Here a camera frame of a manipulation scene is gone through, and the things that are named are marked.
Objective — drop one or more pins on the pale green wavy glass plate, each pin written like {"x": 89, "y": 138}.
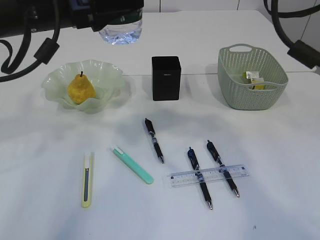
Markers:
{"x": 106, "y": 78}

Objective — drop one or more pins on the black pen far left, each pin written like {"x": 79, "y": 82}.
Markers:
{"x": 152, "y": 133}

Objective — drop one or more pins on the clear plastic ruler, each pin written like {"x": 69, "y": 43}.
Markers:
{"x": 189, "y": 178}

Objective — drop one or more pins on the yellow pear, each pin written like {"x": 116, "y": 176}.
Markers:
{"x": 80, "y": 89}

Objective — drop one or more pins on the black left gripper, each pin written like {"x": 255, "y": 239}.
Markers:
{"x": 97, "y": 14}

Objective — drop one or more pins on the black pen under ruler right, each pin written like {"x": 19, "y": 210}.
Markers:
{"x": 214, "y": 153}

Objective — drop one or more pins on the clear water bottle green label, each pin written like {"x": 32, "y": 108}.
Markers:
{"x": 124, "y": 30}

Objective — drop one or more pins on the black square pen holder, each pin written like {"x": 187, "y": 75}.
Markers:
{"x": 166, "y": 78}

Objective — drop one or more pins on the pale green woven basket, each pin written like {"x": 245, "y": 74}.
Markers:
{"x": 233, "y": 61}

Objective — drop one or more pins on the black pen under ruler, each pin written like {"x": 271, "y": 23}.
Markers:
{"x": 214, "y": 153}
{"x": 203, "y": 186}

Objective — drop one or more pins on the mint green utility knife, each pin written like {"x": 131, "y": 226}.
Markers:
{"x": 132, "y": 165}

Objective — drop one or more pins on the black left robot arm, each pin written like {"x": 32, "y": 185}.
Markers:
{"x": 39, "y": 14}

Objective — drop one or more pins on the black pen under ruler left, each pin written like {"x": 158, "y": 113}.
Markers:
{"x": 203, "y": 186}

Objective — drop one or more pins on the yellow utility knife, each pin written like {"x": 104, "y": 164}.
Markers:
{"x": 87, "y": 179}

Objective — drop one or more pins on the yellow waste paper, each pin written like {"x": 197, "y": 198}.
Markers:
{"x": 253, "y": 77}

